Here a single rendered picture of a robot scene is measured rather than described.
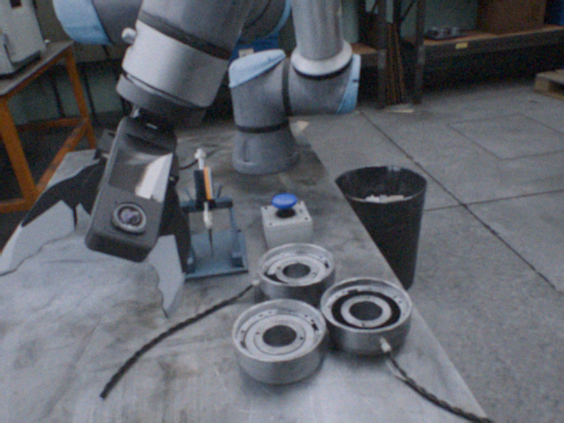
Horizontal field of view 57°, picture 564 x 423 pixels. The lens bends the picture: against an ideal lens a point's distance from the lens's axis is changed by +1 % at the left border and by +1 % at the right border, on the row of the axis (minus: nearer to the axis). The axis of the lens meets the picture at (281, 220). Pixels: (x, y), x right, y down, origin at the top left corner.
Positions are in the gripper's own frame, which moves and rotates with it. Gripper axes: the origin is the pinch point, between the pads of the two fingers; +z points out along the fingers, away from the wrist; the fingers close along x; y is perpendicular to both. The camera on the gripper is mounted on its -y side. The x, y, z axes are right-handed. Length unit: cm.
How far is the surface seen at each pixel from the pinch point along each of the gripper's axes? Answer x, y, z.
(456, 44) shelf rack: -212, 344, -77
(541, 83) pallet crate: -287, 329, -80
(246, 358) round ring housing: -17.3, 2.0, 3.2
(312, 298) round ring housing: -26.6, 12.4, -0.6
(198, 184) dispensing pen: -10.7, 30.4, -4.0
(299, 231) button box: -27.5, 28.0, -3.1
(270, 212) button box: -23.7, 32.7, -2.8
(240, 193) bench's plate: -23, 52, 2
